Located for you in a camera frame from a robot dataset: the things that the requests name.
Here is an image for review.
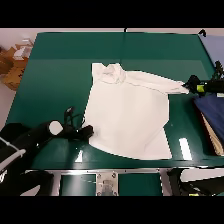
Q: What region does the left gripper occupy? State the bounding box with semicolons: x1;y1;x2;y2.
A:
64;124;95;141

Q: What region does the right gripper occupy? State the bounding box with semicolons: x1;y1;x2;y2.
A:
182;75;202;97

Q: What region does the white shirt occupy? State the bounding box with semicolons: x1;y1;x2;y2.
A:
82;62;191;161

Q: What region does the navy blue garment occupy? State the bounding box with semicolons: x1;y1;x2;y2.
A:
193;92;224;145

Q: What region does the beige garment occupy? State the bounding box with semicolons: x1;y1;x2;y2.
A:
201;113;224;157

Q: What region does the brown cardboard box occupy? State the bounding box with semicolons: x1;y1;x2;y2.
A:
0;64;27;91

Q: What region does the silver frame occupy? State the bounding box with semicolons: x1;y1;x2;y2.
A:
24;166;224;197

